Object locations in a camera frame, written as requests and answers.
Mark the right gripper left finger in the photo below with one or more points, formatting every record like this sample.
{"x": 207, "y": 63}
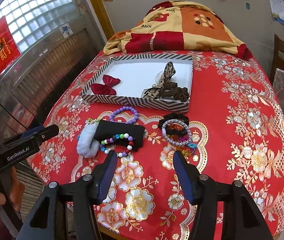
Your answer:
{"x": 102, "y": 177}

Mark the wall calendar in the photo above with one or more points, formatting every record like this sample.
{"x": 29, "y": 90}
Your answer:
{"x": 277, "y": 10}

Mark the red velvet bow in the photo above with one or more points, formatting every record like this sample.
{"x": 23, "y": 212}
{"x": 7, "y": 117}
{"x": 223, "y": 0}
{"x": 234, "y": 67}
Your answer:
{"x": 107, "y": 87}

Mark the dark brown scrunchie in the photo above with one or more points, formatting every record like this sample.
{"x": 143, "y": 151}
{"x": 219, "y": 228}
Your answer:
{"x": 171, "y": 90}

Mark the glass block window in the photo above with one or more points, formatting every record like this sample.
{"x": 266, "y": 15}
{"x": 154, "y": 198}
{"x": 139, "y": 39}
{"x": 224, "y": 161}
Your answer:
{"x": 30, "y": 20}

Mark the white fluffy scrunchie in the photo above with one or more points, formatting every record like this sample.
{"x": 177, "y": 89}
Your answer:
{"x": 87, "y": 146}

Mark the red yellow orange blanket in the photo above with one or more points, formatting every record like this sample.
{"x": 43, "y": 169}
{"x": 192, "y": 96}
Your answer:
{"x": 178, "y": 25}

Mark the black scrunchie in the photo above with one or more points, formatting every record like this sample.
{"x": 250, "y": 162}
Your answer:
{"x": 174, "y": 126}

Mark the leopard print hair bow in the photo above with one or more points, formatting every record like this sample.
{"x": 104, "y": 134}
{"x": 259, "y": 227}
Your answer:
{"x": 166, "y": 76}

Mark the striped white tray box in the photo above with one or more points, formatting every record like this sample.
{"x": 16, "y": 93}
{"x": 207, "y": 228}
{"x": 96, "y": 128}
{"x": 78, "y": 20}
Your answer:
{"x": 137, "y": 73}

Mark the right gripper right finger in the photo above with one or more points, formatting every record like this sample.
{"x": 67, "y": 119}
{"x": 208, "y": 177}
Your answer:
{"x": 188, "y": 178}

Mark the black fabric pouch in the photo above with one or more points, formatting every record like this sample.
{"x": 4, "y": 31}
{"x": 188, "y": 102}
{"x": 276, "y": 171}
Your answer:
{"x": 107, "y": 129}

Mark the red floral tablecloth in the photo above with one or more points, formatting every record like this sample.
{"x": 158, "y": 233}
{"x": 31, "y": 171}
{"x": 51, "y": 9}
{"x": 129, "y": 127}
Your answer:
{"x": 235, "y": 121}

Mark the silver woven bangle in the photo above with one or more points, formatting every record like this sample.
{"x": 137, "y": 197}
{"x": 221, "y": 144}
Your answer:
{"x": 176, "y": 140}

